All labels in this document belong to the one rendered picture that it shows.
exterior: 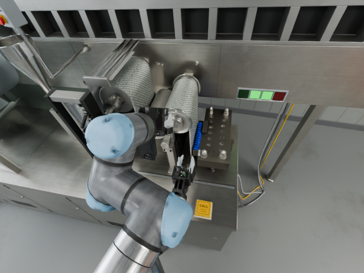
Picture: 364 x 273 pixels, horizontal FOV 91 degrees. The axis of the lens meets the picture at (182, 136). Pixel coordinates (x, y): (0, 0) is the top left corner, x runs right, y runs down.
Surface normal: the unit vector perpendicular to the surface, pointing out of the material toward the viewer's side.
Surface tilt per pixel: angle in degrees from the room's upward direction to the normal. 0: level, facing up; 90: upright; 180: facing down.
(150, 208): 11
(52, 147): 0
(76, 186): 0
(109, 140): 50
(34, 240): 0
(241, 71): 90
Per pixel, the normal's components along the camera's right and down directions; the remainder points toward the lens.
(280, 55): -0.20, 0.75
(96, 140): -0.20, 0.15
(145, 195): -0.04, -0.69
